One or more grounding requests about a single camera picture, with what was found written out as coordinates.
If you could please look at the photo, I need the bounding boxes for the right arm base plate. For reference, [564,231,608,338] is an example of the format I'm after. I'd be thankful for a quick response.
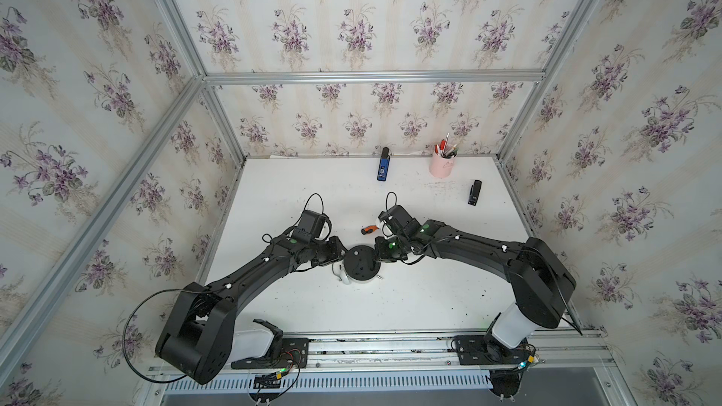
[450,335,536,368]

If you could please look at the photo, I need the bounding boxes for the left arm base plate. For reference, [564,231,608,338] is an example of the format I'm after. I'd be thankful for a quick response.
[231,338,310,370]

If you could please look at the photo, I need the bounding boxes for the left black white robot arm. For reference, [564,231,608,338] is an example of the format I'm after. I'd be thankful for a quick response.
[149,234,346,385]

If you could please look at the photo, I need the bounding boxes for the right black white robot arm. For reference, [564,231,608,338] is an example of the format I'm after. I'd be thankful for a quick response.
[374,220,576,350]

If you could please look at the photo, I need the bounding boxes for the blue black stapler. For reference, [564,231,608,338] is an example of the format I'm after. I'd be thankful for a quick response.
[377,147,391,182]

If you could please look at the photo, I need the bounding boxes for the aluminium frame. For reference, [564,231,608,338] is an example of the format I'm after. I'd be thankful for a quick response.
[1,0,599,381]

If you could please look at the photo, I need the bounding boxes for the white twin bell alarm clock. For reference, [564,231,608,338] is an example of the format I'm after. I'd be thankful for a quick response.
[331,245,382,285]

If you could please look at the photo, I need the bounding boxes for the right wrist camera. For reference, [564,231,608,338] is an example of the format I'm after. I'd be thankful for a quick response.
[378,205,421,237]

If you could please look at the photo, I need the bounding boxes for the aluminium mounting rail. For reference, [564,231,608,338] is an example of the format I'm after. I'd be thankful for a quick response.
[147,329,619,379]

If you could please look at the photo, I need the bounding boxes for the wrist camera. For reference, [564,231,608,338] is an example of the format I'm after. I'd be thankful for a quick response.
[291,210,332,242]
[378,205,421,237]

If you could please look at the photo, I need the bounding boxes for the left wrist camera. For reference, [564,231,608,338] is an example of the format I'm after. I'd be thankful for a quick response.
[291,210,332,242]

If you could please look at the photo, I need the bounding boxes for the pink pen cup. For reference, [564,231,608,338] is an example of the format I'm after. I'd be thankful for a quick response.
[429,151,455,179]

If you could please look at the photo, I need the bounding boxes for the orange handled screwdriver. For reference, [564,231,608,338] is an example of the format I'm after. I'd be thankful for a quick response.
[361,225,380,235]

